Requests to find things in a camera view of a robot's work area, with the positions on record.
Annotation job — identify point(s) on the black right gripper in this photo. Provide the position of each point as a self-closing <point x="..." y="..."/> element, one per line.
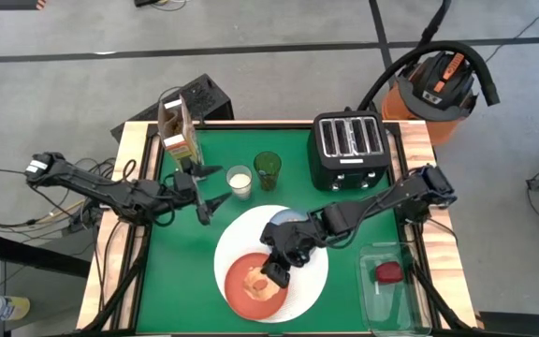
<point x="293" y="238"/>

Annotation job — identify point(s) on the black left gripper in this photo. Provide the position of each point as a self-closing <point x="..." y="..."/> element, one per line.
<point x="202" y="213"/>

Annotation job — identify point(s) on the toast slice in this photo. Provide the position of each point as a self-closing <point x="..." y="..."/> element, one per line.
<point x="260" y="285"/>

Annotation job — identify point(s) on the panda cereal box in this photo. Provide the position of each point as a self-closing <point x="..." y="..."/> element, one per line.
<point x="178" y="136"/>

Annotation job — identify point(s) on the red apple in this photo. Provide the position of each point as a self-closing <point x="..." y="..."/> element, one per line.
<point x="389" y="272"/>

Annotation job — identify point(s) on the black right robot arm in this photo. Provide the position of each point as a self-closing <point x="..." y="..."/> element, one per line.
<point x="391" y="196"/>

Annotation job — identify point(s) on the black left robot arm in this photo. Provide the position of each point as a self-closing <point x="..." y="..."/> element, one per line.
<point x="110" y="192"/>

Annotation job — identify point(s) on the clear glass with white filling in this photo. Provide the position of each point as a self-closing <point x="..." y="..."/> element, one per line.
<point x="239" y="181"/>

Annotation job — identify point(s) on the orange round plate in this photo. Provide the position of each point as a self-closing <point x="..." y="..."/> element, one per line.
<point x="246" y="304"/>

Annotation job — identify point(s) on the white woven round placemat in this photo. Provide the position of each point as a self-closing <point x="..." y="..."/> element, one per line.
<point x="237" y="234"/>

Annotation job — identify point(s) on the ribbed tinted drinking glass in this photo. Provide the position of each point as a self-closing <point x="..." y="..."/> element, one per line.
<point x="267" y="164"/>

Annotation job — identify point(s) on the light blue bowl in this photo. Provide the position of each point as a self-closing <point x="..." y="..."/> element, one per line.
<point x="288" y="216"/>

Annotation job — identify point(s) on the black perforated case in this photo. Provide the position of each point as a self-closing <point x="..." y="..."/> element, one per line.
<point x="194" y="103"/>

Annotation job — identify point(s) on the clear plastic container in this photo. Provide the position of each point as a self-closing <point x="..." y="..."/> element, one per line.
<point x="391" y="309"/>

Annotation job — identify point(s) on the black four-slot toaster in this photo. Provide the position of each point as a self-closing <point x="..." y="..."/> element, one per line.
<point x="349" y="154"/>

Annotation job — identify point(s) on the yellow white bottle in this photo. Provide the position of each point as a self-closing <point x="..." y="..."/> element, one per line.
<point x="14" y="306"/>

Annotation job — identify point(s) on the orange black shop vacuum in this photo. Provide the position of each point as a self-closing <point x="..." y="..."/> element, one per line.
<point x="438" y="89"/>

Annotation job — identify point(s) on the black orange striped bar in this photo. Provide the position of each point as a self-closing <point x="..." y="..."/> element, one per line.
<point x="14" y="4"/>
<point x="522" y="325"/>

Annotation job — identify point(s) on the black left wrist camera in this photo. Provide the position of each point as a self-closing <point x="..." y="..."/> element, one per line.
<point x="184" y="181"/>

